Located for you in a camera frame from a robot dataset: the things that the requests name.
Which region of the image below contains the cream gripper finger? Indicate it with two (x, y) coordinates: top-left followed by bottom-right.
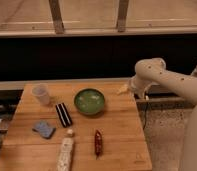
(117, 84), (129, 95)

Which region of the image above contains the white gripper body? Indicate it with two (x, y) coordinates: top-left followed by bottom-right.
(128, 75), (152, 99)

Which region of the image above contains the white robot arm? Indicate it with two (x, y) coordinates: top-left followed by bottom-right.
(118, 58), (197, 171)

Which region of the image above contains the green bowl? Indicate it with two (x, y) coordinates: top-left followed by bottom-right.
(74, 88), (105, 116)

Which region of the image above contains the red chip bag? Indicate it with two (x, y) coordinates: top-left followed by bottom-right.
(94, 131), (103, 157)

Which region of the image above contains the black white striped block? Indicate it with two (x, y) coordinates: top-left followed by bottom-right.
(55, 103), (73, 128)

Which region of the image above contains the small white cube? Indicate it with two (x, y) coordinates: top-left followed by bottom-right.
(66, 129), (74, 137)

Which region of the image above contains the translucent plastic cup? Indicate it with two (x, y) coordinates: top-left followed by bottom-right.
(31, 84), (50, 106)

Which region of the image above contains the blue sponge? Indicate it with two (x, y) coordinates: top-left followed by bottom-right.
(32, 121), (56, 139)

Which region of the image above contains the wooden window post right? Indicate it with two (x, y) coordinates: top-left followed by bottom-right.
(116, 0), (129, 32)

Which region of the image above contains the wooden window post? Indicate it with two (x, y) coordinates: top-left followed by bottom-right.
(116, 0), (129, 32)
(49, 0), (64, 34)

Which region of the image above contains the wooden window post left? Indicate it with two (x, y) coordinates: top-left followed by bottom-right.
(49, 0), (64, 34)

